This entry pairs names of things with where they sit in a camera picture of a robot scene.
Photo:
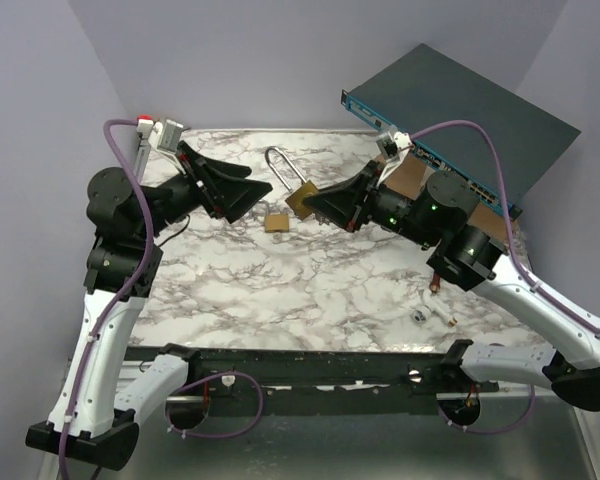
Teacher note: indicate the white tap fitting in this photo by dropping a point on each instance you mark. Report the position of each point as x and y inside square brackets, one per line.
[429, 307]

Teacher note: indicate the teal network switch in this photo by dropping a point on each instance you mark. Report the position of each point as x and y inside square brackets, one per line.
[461, 121]

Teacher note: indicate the wooden board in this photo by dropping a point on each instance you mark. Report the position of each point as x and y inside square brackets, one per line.
[412, 174]

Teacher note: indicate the brown tap fitting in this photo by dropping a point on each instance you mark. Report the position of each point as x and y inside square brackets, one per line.
[435, 283]

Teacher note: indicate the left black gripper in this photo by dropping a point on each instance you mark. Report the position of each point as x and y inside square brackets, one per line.
[225, 191]

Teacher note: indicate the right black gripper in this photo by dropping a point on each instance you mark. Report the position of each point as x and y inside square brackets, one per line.
[343, 201]

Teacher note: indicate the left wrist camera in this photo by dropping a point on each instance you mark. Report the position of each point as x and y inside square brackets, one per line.
[162, 135]

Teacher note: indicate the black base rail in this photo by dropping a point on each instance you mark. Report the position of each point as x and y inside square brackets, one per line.
[321, 383]

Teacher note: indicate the small brass padlock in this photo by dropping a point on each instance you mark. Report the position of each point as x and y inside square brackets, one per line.
[277, 223]

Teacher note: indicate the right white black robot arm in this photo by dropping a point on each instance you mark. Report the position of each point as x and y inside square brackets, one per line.
[464, 255]

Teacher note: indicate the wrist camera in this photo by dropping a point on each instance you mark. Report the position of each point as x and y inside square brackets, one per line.
[162, 135]
[394, 146]

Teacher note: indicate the long shackle brass padlock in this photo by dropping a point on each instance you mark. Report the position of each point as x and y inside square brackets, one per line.
[295, 200]

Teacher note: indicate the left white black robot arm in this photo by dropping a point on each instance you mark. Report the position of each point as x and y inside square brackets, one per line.
[93, 421]

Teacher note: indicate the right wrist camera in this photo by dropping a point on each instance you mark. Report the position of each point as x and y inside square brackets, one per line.
[394, 146]

